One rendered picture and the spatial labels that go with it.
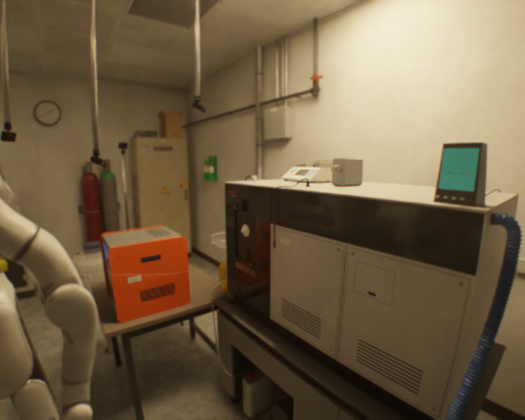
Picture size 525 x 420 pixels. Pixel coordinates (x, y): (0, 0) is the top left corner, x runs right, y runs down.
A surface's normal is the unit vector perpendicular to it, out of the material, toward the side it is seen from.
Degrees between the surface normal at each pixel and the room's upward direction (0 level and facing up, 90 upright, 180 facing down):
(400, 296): 90
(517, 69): 90
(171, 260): 90
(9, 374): 91
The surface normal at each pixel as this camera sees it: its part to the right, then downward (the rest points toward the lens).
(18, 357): 0.85, 0.09
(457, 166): -0.81, -0.07
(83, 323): 0.80, 0.29
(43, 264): 0.65, 0.23
